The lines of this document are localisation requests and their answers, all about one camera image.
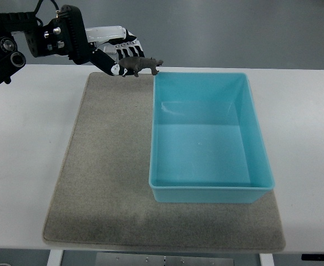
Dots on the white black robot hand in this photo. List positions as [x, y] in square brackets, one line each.
[109, 45]

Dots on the brown toy hippo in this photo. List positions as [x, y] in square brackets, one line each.
[136, 64]

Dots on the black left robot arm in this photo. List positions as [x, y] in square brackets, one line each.
[64, 35]

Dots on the blue plastic box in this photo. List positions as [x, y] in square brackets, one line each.
[206, 142]

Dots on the grey felt mat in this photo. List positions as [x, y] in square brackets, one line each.
[103, 200]

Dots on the metal plate under table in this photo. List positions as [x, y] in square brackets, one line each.
[142, 259]

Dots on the white table leg left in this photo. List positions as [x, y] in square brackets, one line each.
[55, 257]

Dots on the white table leg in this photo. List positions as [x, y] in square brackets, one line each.
[266, 259]
[55, 257]

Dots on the white table leg right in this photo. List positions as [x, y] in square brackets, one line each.
[266, 259]

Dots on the black table control panel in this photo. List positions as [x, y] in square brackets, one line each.
[312, 257]

